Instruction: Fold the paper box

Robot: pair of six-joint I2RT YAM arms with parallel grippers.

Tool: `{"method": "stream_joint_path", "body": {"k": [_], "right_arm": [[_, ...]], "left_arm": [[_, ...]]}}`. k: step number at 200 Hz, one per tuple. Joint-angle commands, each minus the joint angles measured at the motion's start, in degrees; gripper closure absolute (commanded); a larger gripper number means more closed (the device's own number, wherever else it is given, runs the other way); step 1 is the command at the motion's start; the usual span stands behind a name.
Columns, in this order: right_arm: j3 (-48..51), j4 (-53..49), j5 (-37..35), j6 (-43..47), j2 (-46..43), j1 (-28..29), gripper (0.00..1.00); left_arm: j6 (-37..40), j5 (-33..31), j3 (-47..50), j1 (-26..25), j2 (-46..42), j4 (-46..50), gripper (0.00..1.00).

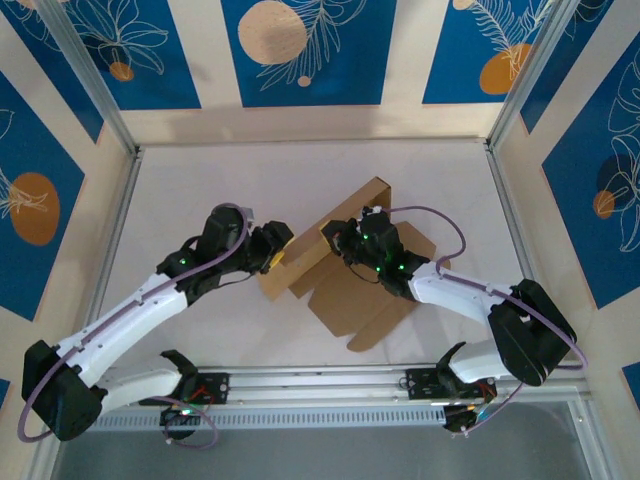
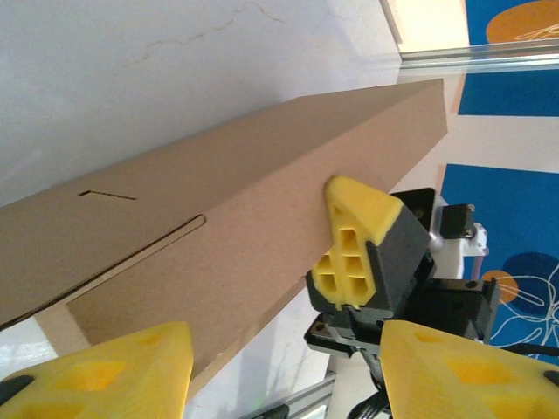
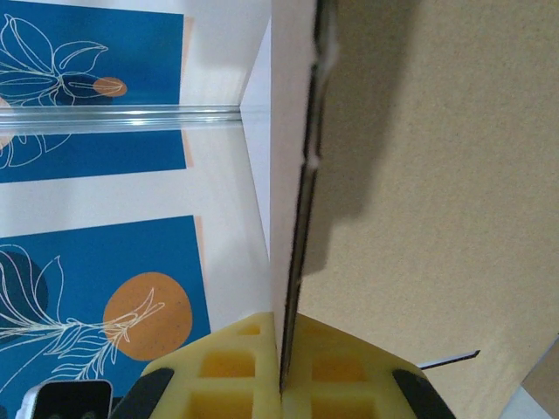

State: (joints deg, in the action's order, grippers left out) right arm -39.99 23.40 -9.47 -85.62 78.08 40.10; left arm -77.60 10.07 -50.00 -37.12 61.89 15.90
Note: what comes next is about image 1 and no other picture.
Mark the brown cardboard box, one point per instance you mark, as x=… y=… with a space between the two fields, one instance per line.
x=350 y=310

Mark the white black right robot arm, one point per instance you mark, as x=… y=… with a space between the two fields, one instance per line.
x=450 y=292

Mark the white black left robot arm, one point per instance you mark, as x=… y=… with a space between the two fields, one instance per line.
x=125 y=320

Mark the blue poster with beige circle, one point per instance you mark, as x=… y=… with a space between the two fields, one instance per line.
x=240 y=50

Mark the black left controller board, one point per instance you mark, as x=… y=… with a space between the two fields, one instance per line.
x=180 y=421

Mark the black controller board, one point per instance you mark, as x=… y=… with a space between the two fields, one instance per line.
x=462 y=420
x=180 y=421

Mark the black right controller board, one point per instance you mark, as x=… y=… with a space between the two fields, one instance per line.
x=462 y=420

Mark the blue poster with orange circle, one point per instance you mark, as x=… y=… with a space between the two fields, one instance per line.
x=590 y=225
x=450 y=50
x=30 y=150

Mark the aluminium mounting rail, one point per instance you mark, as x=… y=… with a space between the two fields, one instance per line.
x=320 y=382

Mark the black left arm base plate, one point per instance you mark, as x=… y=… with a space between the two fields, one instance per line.
x=220 y=387

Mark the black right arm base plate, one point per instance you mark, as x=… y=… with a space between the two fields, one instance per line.
x=420 y=385

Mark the blue flower wall poster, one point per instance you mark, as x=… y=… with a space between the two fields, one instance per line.
x=62 y=75
x=580 y=30
x=165 y=75

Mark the aluminium corner post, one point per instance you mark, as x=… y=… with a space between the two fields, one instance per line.
x=530 y=75
x=90 y=75

